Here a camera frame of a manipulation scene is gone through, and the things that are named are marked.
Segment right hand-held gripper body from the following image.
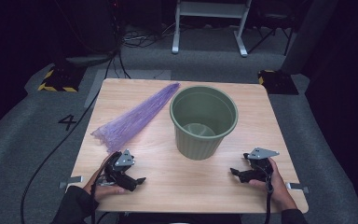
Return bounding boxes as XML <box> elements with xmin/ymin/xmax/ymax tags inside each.
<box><xmin>243</xmin><ymin>147</ymin><xmax>280</xmax><ymax>182</ymax></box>

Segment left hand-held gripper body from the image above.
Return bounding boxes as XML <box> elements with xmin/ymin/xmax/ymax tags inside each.
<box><xmin>104</xmin><ymin>148</ymin><xmax>135</xmax><ymax>185</ymax></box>

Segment purple plastic bag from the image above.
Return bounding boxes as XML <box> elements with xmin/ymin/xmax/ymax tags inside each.
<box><xmin>90</xmin><ymin>81</ymin><xmax>182</xmax><ymax>154</ymax></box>

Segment green plastic bin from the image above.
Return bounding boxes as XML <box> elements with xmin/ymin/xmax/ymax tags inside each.
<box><xmin>169</xmin><ymin>85</ymin><xmax>240</xmax><ymax>161</ymax></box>

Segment person's left hand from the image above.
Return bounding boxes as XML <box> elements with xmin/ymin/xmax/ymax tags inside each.
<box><xmin>83</xmin><ymin>152</ymin><xmax>127</xmax><ymax>203</ymax></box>

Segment person's right hand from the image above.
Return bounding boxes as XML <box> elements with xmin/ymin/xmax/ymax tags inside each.
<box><xmin>248</xmin><ymin>158</ymin><xmax>297</xmax><ymax>213</ymax></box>

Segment black yellow striped base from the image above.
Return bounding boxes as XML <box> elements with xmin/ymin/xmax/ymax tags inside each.
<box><xmin>257</xmin><ymin>69</ymin><xmax>299</xmax><ymax>96</ymax></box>
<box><xmin>37</xmin><ymin>66</ymin><xmax>87</xmax><ymax>93</ymax></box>

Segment black tripod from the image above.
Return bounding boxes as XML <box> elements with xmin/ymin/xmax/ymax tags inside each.
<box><xmin>248</xmin><ymin>12</ymin><xmax>295</xmax><ymax>56</ymax></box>

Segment dark equipment stand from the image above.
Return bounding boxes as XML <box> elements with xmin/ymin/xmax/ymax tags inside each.
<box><xmin>54</xmin><ymin>0</ymin><xmax>120</xmax><ymax>68</ymax></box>

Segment white metal stand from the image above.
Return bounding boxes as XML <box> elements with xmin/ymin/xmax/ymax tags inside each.
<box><xmin>171</xmin><ymin>0</ymin><xmax>253</xmax><ymax>58</ymax></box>

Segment right hand-held gripper cable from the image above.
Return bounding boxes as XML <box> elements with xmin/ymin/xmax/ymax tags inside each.
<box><xmin>255</xmin><ymin>164</ymin><xmax>274</xmax><ymax>224</ymax></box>

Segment hand-held gripper cable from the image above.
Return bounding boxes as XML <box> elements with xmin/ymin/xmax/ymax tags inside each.
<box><xmin>89</xmin><ymin>151</ymin><xmax>122</xmax><ymax>224</ymax></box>
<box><xmin>255</xmin><ymin>164</ymin><xmax>274</xmax><ymax>224</ymax></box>

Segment metal table bracket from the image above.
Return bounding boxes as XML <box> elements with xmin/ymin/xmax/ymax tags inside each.
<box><xmin>285</xmin><ymin>182</ymin><xmax>310</xmax><ymax>194</ymax></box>
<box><xmin>59</xmin><ymin>175</ymin><xmax>84</xmax><ymax>189</ymax></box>

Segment left hand-held gripper cable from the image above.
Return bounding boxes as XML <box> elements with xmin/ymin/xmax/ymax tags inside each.
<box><xmin>89</xmin><ymin>151</ymin><xmax>122</xmax><ymax>224</ymax></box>

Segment long black floor cable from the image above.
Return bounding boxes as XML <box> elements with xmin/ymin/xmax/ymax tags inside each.
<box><xmin>20</xmin><ymin>49</ymin><xmax>122</xmax><ymax>224</ymax></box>

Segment bundle of floor cables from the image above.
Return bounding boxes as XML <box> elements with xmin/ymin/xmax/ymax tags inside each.
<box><xmin>120</xmin><ymin>22</ymin><xmax>175</xmax><ymax>49</ymax></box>

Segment grey slanted post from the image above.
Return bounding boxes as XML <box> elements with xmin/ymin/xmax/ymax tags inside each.
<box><xmin>281</xmin><ymin>0</ymin><xmax>339</xmax><ymax>75</ymax></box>

